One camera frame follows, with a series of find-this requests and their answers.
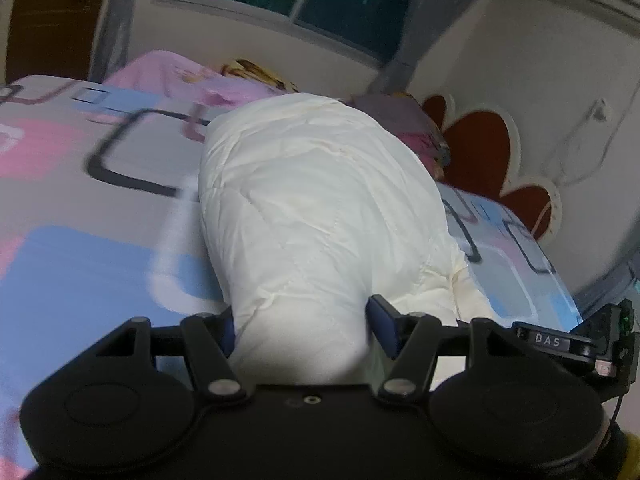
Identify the pink printed blanket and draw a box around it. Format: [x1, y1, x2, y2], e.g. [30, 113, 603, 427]
[102, 50, 301, 128]

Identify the white wall cable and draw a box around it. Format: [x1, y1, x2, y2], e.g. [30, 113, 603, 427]
[544, 99, 623, 187]

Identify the patterned grey blue bed sheet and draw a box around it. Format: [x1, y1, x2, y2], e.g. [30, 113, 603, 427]
[0, 74, 585, 472]

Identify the brown wooden door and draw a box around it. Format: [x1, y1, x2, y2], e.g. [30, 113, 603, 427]
[6, 0, 117, 85]

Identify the red flower headboard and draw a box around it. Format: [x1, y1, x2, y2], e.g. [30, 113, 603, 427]
[419, 92, 565, 242]

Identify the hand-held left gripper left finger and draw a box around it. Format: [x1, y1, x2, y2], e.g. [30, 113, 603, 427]
[97, 309, 251, 404]

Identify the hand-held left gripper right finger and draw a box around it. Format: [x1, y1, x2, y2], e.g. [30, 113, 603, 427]
[366, 295, 507, 404]

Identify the yellow printed pillow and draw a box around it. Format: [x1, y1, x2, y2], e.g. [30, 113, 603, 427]
[220, 58, 301, 95]

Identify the sliding glass window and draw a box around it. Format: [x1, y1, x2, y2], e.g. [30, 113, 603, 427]
[159, 0, 437, 67]

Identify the grey curtain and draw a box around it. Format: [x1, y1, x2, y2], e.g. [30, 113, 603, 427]
[372, 0, 503, 103]
[92, 0, 173, 86]

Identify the purple printed pillow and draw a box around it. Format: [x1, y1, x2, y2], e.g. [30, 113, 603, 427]
[349, 90, 452, 167]

